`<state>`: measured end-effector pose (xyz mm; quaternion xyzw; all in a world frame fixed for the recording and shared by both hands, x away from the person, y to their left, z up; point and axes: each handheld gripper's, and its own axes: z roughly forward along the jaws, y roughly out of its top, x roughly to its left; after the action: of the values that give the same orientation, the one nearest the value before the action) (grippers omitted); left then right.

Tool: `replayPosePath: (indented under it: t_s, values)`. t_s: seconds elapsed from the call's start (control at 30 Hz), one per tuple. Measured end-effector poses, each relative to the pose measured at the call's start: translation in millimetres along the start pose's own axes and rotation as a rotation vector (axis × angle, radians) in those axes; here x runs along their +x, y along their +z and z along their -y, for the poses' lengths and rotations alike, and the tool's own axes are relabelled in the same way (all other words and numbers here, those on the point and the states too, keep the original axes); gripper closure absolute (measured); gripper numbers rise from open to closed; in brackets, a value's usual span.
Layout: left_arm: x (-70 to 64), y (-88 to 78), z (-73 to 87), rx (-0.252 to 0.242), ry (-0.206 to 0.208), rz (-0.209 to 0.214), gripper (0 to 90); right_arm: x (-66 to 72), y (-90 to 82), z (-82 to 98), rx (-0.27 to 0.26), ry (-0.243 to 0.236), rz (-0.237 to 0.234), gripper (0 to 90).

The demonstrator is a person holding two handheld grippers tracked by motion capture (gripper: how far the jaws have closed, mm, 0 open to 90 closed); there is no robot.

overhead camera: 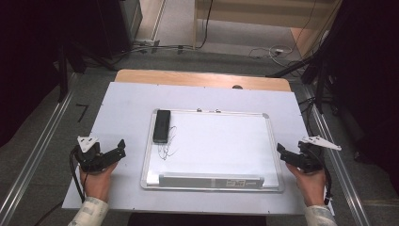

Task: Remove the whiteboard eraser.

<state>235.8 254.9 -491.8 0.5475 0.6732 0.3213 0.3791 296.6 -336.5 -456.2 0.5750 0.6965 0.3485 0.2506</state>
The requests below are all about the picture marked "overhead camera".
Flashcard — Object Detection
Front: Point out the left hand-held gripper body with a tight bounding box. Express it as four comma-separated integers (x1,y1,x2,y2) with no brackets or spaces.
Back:
73,136,118,174

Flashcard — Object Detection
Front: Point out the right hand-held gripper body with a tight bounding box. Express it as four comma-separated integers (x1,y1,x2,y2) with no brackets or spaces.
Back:
295,135,343,174

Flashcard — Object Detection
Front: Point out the black whiteboard eraser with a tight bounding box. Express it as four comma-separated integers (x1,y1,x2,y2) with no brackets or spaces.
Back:
152,109,172,145

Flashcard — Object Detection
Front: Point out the metal-framed whiteboard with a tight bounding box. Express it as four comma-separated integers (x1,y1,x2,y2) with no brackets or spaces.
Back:
139,107,286,193

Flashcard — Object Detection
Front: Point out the person's right hand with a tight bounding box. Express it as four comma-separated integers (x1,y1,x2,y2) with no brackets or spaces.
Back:
285,162,327,208

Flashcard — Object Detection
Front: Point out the person's left hand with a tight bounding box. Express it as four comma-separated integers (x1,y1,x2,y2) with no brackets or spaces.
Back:
78,161,120,203

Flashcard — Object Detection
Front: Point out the black slanted stand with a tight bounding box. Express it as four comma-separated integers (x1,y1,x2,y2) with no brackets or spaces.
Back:
265,18,346,79

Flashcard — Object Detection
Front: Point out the wooden table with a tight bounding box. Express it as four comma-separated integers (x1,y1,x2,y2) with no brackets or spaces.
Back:
114,69,293,93

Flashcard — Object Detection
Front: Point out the black cabinet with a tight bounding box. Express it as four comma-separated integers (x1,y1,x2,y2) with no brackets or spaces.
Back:
67,0,144,59

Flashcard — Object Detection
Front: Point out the light wooden furniture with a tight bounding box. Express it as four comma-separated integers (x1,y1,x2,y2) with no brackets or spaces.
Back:
192,0,343,57

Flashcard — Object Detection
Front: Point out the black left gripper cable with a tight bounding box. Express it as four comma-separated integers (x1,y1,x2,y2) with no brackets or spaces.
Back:
69,146,88,203

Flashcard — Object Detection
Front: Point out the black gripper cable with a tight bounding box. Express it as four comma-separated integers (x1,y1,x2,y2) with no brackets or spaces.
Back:
309,146,334,205
69,146,88,203

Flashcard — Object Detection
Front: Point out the aluminium floor rail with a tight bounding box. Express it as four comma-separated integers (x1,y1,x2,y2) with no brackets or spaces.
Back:
0,73,78,222
301,85,372,226

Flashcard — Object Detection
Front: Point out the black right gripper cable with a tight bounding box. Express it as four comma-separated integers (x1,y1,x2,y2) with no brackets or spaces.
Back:
309,146,334,205

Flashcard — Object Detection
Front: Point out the white coiled cable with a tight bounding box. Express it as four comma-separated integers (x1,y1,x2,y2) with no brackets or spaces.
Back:
248,44,295,68

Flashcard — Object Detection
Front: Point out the black hanging cable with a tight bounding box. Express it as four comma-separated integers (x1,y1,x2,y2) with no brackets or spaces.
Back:
194,0,215,50

